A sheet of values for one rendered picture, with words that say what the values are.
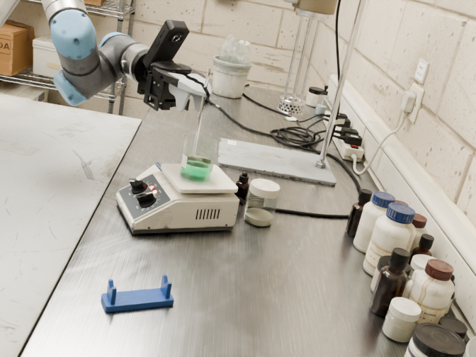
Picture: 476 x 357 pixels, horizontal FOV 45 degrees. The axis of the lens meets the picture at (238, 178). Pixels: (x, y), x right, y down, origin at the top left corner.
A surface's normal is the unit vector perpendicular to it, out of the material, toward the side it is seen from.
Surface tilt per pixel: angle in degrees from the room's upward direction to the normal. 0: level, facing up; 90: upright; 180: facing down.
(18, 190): 0
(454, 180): 90
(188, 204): 90
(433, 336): 0
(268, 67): 90
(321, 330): 0
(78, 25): 47
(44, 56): 93
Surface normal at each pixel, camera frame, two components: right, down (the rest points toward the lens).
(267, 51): 0.00, 0.37
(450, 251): -0.98, -0.17
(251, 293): 0.18, -0.91
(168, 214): 0.40, 0.41
